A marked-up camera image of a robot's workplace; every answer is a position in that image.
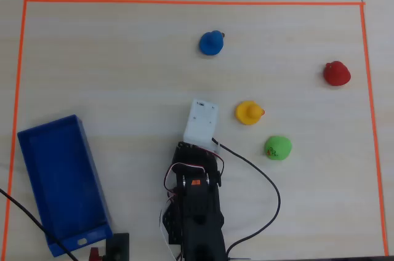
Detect blue rubber duck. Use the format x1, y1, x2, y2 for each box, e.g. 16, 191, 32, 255
198, 30, 226, 56

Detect yellow rubber duck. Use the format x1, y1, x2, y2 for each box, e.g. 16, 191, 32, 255
235, 100, 266, 126

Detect black camera cable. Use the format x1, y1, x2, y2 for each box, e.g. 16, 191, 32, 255
211, 137, 281, 257

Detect blue plastic box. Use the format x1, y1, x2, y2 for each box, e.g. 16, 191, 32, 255
17, 114, 113, 257

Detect green rubber duck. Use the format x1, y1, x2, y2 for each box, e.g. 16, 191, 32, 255
263, 135, 292, 161

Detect red white servo wires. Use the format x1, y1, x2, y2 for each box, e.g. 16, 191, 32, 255
159, 153, 225, 261

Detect long black cable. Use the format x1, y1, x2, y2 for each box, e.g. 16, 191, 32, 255
0, 187, 79, 261

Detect red rubber duck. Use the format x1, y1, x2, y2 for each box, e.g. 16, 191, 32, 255
323, 60, 352, 86

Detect red clamp knob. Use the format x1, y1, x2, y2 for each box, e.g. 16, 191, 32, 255
88, 246, 102, 261

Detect black clamp stand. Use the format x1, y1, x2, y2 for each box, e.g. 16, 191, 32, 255
104, 232, 131, 261

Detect orange tape strip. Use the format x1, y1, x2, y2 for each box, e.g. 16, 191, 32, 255
23, 0, 366, 6
359, 4, 390, 257
0, 0, 29, 261

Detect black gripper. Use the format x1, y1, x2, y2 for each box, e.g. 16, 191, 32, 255
171, 140, 225, 188

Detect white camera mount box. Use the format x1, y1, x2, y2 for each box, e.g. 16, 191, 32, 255
182, 98, 222, 155

